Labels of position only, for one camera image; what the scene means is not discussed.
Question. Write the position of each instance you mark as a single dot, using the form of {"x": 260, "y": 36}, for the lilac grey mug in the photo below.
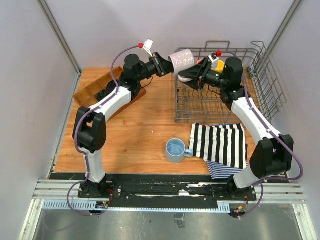
{"x": 182, "y": 60}

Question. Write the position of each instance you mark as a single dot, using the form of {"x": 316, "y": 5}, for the yellow enamel mug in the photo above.
{"x": 220, "y": 66}

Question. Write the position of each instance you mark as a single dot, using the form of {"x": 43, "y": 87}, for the black white striped cloth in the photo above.
{"x": 223, "y": 144}

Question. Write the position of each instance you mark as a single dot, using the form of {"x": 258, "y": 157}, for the grey wire dish rack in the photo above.
{"x": 205, "y": 106}

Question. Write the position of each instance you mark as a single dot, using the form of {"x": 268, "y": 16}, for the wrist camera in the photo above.
{"x": 146, "y": 46}
{"x": 214, "y": 58}

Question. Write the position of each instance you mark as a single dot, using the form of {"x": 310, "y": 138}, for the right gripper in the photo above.
{"x": 197, "y": 71}

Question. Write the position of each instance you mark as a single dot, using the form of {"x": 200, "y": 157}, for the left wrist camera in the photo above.
{"x": 146, "y": 46}

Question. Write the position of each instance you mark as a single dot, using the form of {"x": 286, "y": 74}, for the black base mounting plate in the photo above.
{"x": 163, "y": 185}

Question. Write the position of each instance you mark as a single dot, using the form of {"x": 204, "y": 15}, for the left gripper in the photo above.
{"x": 163, "y": 66}

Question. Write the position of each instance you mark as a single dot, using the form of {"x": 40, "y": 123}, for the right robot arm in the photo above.
{"x": 273, "y": 151}

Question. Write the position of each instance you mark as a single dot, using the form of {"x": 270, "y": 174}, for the wooden compartment tray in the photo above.
{"x": 92, "y": 81}

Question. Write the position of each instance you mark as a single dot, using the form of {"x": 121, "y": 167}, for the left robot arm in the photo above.
{"x": 90, "y": 128}

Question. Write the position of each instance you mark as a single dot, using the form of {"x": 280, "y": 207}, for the light blue mug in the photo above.
{"x": 176, "y": 151}

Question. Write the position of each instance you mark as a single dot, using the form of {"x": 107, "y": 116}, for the blue white striped cloth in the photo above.
{"x": 220, "y": 171}

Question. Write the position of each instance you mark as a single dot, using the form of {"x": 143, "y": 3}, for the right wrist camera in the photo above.
{"x": 214, "y": 58}

